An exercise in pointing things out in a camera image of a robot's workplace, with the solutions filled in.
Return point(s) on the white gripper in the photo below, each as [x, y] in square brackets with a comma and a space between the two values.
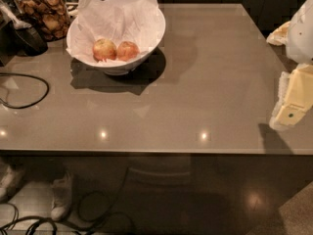
[301, 33]

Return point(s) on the white bowl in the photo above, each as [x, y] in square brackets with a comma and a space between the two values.
[115, 36]

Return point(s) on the left red yellow apple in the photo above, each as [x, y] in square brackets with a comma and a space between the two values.
[104, 49]

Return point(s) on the white paper liner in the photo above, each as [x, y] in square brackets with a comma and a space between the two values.
[114, 23]

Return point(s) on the glass jar of chips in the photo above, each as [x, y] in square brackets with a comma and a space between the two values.
[50, 16]

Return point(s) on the white shoe right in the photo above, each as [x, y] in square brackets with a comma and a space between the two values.
[62, 197]

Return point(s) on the white shoe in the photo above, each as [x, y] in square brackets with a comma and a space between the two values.
[62, 197]
[10, 183]

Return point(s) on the black round appliance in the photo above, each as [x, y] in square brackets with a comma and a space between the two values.
[29, 42]

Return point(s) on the white shoe left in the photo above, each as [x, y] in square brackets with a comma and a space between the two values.
[10, 183]

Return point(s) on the white scoop handle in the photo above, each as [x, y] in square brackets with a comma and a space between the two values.
[18, 24]

